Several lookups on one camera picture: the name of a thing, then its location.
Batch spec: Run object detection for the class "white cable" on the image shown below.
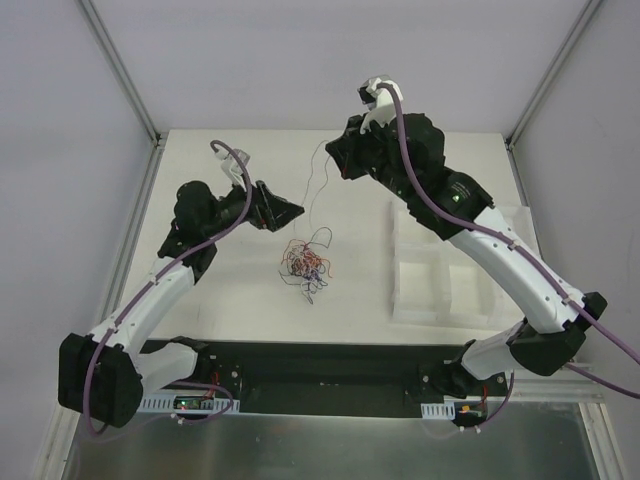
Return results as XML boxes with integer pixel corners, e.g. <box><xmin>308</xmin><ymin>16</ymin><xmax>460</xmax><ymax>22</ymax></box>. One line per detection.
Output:
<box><xmin>303</xmin><ymin>139</ymin><xmax>334</xmax><ymax>226</ymax></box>

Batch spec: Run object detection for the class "coloured cable bundle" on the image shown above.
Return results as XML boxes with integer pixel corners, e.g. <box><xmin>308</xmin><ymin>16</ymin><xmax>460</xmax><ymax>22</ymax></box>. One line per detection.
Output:
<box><xmin>277</xmin><ymin>227</ymin><xmax>339</xmax><ymax>306</ymax></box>

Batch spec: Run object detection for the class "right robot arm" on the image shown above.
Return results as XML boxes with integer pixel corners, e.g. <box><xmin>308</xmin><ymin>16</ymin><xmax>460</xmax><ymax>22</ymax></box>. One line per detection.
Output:
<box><xmin>325</xmin><ymin>113</ymin><xmax>607</xmax><ymax>398</ymax></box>

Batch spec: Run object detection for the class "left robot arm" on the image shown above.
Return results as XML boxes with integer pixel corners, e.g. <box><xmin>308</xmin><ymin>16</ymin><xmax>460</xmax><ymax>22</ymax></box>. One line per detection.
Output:
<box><xmin>57</xmin><ymin>181</ymin><xmax>304</xmax><ymax>428</ymax></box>

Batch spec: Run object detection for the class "white compartment tray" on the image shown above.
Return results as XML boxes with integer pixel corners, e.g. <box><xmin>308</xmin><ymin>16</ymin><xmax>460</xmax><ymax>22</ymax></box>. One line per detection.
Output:
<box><xmin>390</xmin><ymin>200</ymin><xmax>524</xmax><ymax>331</ymax></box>

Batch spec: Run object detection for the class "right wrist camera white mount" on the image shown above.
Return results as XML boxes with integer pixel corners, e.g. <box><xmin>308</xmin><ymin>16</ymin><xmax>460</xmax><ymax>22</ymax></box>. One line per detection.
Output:
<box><xmin>358</xmin><ymin>75</ymin><xmax>404</xmax><ymax>134</ymax></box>

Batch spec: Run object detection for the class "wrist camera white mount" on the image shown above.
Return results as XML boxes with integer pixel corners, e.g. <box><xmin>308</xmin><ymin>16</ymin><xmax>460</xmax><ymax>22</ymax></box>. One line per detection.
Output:
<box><xmin>358</xmin><ymin>75</ymin><xmax>404</xmax><ymax>134</ymax></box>
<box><xmin>214</xmin><ymin>148</ymin><xmax>250</xmax><ymax>186</ymax></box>

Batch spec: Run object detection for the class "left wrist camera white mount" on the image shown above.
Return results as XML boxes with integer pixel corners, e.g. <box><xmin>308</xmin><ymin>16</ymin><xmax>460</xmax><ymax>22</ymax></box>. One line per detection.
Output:
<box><xmin>214</xmin><ymin>148</ymin><xmax>250</xmax><ymax>186</ymax></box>

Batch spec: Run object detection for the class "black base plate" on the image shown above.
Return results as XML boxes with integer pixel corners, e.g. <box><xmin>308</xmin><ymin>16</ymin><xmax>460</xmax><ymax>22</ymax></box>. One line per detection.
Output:
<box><xmin>149</xmin><ymin>339</ymin><xmax>511</xmax><ymax>416</ymax></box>

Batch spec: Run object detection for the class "left aluminium frame post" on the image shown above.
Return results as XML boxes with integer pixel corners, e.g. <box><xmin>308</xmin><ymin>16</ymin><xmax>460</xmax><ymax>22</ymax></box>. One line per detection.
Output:
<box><xmin>75</xmin><ymin>0</ymin><xmax>162</xmax><ymax>144</ymax></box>

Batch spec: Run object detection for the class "aluminium frame post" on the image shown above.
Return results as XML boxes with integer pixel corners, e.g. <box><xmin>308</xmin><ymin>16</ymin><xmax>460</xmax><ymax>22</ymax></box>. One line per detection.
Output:
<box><xmin>504</xmin><ymin>0</ymin><xmax>604</xmax><ymax>146</ymax></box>
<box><xmin>75</xmin><ymin>0</ymin><xmax>162</xmax><ymax>144</ymax></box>

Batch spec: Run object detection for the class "left white cable duct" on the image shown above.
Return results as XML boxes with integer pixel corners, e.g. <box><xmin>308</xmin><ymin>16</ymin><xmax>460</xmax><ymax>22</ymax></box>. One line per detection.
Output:
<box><xmin>137</xmin><ymin>393</ymin><xmax>240</xmax><ymax>415</ymax></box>

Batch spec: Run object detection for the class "white cable duct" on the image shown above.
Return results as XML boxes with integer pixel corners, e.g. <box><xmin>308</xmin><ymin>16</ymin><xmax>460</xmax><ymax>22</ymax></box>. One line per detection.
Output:
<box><xmin>137</xmin><ymin>393</ymin><xmax>240</xmax><ymax>415</ymax></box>
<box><xmin>420</xmin><ymin>401</ymin><xmax>456</xmax><ymax>421</ymax></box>

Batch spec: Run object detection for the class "right aluminium frame post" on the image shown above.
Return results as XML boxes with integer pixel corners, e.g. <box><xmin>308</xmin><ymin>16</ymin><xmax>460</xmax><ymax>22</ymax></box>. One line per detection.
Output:
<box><xmin>504</xmin><ymin>0</ymin><xmax>604</xmax><ymax>146</ymax></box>

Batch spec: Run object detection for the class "right white cable duct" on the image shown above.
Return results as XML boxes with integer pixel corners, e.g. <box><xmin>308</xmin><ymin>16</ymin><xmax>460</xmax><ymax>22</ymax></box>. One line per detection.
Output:
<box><xmin>420</xmin><ymin>401</ymin><xmax>456</xmax><ymax>421</ymax></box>

